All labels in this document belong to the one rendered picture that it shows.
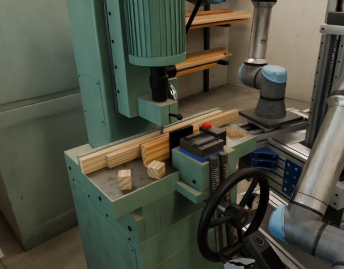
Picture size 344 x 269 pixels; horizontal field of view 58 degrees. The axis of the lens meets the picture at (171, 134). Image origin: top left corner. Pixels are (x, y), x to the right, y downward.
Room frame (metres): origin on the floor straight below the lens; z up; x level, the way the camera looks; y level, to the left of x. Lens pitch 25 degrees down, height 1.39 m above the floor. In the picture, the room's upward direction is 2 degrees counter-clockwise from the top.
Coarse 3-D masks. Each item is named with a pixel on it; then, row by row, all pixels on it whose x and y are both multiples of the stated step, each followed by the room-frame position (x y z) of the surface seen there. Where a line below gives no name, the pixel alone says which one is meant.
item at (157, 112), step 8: (144, 96) 1.01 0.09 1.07; (144, 104) 0.98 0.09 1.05; (152, 104) 0.94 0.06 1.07; (160, 104) 0.93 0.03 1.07; (168, 104) 0.92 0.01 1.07; (176, 104) 0.94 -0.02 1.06; (144, 112) 0.98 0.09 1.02; (152, 112) 0.94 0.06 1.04; (160, 112) 0.91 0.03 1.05; (168, 112) 0.92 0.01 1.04; (176, 112) 0.94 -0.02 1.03; (152, 120) 0.94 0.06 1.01; (160, 120) 0.91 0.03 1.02; (168, 120) 0.92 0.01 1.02; (176, 120) 0.94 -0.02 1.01
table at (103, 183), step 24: (240, 144) 0.97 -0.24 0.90; (120, 168) 0.83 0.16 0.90; (144, 168) 0.82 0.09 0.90; (168, 168) 0.82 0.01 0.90; (96, 192) 0.74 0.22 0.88; (120, 192) 0.70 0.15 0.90; (144, 192) 0.72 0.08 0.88; (168, 192) 0.77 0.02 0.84; (192, 192) 0.73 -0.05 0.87; (120, 216) 0.67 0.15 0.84
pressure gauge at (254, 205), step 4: (252, 196) 0.94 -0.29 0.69; (256, 196) 0.94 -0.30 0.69; (248, 200) 0.94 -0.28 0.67; (252, 200) 0.93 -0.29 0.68; (256, 200) 0.94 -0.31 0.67; (248, 204) 0.94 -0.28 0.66; (252, 204) 0.92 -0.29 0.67; (256, 204) 0.94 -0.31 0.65; (252, 208) 0.92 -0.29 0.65; (256, 208) 0.94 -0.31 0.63
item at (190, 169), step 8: (176, 152) 0.81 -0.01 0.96; (232, 152) 0.80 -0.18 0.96; (176, 160) 0.81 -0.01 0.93; (184, 160) 0.78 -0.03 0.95; (192, 160) 0.76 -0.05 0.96; (208, 160) 0.75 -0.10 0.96; (232, 160) 0.80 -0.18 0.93; (176, 168) 0.81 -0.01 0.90; (184, 168) 0.78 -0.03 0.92; (192, 168) 0.75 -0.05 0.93; (200, 168) 0.73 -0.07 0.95; (208, 168) 0.74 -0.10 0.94; (232, 168) 0.80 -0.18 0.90; (184, 176) 0.78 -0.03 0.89; (192, 176) 0.75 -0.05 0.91; (200, 176) 0.73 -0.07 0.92; (208, 176) 0.74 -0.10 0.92; (192, 184) 0.75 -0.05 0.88; (200, 184) 0.73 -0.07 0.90; (208, 184) 0.74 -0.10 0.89
